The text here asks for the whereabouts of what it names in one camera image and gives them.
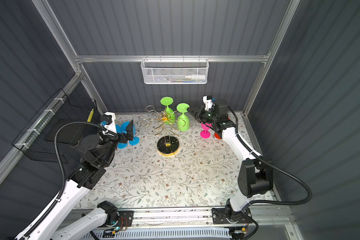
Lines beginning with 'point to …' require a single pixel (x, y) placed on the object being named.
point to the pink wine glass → (205, 134)
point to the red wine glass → (217, 136)
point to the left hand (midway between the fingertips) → (120, 119)
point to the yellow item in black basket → (90, 115)
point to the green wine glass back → (169, 117)
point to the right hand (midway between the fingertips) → (189, 111)
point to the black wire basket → (37, 141)
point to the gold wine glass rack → (168, 144)
